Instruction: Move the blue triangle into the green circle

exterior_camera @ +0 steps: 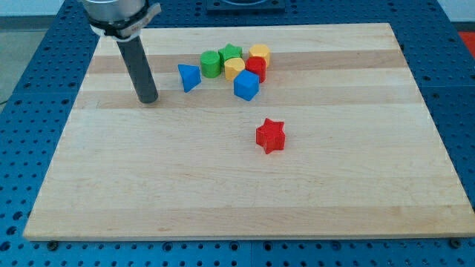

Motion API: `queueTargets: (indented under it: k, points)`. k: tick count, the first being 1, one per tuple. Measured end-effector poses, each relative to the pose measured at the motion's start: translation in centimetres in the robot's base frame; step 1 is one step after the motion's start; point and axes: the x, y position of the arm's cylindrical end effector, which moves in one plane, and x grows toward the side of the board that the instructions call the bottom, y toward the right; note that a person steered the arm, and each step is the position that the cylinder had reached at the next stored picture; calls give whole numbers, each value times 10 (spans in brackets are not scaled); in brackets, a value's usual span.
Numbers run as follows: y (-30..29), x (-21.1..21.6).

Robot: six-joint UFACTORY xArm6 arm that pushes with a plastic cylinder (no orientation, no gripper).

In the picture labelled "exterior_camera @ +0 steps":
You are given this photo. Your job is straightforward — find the red star block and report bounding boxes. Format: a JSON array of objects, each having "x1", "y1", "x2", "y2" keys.
[{"x1": 255, "y1": 118, "x2": 286, "y2": 154}]

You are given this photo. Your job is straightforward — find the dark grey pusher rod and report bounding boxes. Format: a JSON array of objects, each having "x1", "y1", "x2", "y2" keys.
[{"x1": 117, "y1": 36, "x2": 159, "y2": 104}]

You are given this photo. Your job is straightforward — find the white clamp bracket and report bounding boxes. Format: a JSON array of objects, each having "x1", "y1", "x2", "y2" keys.
[{"x1": 86, "y1": 1, "x2": 162, "y2": 42}]

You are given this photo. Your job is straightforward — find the wooden board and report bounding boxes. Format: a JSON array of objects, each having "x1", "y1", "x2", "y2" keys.
[{"x1": 24, "y1": 23, "x2": 474, "y2": 241}]

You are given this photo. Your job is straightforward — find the yellow hexagon block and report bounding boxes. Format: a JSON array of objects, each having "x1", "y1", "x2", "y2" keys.
[{"x1": 249, "y1": 44, "x2": 271, "y2": 67}]

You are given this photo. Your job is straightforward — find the green cylinder block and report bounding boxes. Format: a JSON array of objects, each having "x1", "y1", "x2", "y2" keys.
[{"x1": 200, "y1": 50, "x2": 221, "y2": 78}]

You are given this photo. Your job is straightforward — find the red cylinder block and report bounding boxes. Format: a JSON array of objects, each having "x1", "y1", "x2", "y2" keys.
[{"x1": 246, "y1": 56, "x2": 267, "y2": 83}]

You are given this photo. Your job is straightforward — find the green star block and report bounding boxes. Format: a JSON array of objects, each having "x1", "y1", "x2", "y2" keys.
[{"x1": 218, "y1": 43, "x2": 242, "y2": 67}]

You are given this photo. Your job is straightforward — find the blue triangle block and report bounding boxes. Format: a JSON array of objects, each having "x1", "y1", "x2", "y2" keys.
[{"x1": 178, "y1": 65, "x2": 201, "y2": 93}]

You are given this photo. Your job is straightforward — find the blue cube block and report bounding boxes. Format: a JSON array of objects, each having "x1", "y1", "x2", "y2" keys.
[{"x1": 233, "y1": 70, "x2": 259, "y2": 101}]

